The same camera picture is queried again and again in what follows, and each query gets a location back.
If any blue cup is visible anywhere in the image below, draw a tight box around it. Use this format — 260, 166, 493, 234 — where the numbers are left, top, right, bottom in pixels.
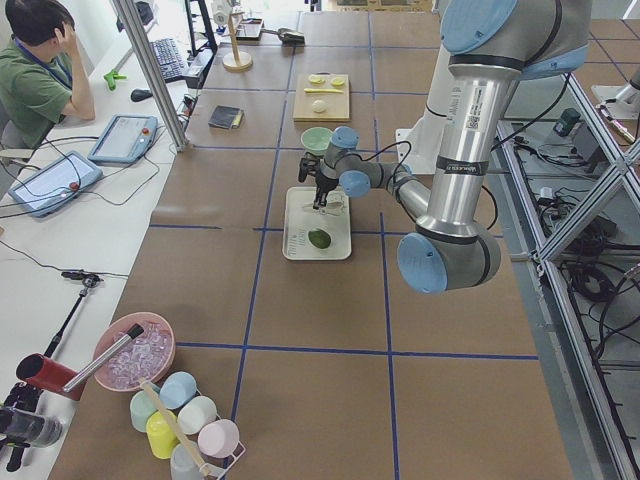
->
159, 371, 197, 410

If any yellow cup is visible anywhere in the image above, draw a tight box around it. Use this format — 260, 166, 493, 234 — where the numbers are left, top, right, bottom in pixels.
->
146, 411, 179, 460

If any white steamed bun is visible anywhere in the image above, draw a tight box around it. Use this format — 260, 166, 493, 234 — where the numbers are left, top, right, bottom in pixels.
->
311, 100, 328, 113

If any red cylinder holder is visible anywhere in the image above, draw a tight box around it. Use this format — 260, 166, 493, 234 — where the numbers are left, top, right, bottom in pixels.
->
16, 353, 85, 401

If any person in green shirt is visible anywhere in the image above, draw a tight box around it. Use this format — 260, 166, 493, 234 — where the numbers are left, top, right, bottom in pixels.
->
1, 0, 96, 149

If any black computer mouse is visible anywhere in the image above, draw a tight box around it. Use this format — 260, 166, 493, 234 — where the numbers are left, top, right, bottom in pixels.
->
130, 89, 153, 103

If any white rectangular tray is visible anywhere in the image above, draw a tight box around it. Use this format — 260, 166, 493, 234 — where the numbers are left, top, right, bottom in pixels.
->
282, 187, 352, 261

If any near blue teach pendant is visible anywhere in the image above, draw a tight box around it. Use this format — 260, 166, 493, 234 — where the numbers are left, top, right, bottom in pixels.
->
8, 151, 103, 217

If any black notebook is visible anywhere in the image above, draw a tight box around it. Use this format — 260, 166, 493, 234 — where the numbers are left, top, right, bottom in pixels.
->
208, 105, 244, 130

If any grey cup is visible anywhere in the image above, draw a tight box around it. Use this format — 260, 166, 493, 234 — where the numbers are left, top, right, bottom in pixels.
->
170, 444, 204, 480

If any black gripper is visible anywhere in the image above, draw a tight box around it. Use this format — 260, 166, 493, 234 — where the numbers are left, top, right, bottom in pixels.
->
312, 171, 338, 210

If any white wire cup rack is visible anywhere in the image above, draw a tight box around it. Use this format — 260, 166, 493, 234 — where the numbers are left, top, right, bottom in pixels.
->
179, 390, 245, 469

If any black tripod camera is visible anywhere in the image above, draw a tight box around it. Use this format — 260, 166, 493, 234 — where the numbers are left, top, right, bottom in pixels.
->
1, 381, 63, 472

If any green ceramic bowl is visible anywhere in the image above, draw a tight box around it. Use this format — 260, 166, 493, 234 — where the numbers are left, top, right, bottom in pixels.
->
300, 126, 333, 156

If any aluminium frame post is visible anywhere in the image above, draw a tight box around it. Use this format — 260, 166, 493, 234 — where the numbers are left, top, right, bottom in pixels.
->
112, 0, 188, 152

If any green plastic clamp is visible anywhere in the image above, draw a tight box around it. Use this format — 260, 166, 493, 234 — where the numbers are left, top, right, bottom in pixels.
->
103, 70, 127, 91

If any silver metal tube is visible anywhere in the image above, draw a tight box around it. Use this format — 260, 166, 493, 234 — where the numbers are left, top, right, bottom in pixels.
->
62, 323, 144, 393

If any left lemon slice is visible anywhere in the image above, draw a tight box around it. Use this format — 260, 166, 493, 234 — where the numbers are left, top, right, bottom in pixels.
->
307, 74, 325, 85

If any green avocado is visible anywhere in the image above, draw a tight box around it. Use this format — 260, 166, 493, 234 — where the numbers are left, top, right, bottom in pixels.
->
307, 229, 332, 250

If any far blue teach pendant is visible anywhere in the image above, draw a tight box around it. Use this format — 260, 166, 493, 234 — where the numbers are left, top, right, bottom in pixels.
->
87, 114, 158, 165

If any bamboo cutting board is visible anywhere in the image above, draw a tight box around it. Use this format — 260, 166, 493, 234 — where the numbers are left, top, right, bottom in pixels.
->
292, 73, 351, 122

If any pink cup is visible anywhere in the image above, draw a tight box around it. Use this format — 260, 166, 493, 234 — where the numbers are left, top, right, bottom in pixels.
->
197, 419, 240, 458

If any pink bowl with ice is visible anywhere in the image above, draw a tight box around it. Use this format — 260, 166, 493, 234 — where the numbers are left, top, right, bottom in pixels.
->
94, 312, 176, 392

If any wooden stand with round base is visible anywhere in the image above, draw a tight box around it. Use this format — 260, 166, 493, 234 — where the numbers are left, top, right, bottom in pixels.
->
222, 14, 253, 72

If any mint green cup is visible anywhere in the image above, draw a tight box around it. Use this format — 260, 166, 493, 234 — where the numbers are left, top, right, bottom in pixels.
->
129, 390, 157, 433

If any metal scoop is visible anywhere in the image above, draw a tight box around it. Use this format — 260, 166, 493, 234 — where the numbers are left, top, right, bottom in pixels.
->
261, 28, 305, 46

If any black selfie stick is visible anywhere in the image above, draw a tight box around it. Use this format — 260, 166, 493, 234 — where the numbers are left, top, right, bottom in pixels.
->
44, 270, 102, 358

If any white cup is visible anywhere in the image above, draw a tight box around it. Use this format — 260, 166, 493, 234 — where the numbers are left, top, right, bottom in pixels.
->
177, 395, 218, 435

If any wooden stick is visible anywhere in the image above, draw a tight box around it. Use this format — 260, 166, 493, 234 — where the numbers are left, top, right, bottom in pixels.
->
139, 379, 213, 478

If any black keyboard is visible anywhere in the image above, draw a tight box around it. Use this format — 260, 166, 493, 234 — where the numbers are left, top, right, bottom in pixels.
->
149, 38, 187, 83

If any dark tray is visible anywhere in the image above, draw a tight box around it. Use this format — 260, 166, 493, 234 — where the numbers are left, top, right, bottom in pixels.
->
235, 18, 264, 41

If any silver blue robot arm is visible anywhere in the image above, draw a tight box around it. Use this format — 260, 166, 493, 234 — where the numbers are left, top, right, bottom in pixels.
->
299, 1, 592, 294

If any blue teach pendant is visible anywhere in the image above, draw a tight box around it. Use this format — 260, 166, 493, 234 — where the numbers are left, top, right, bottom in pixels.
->
87, 114, 158, 165
8, 151, 103, 217

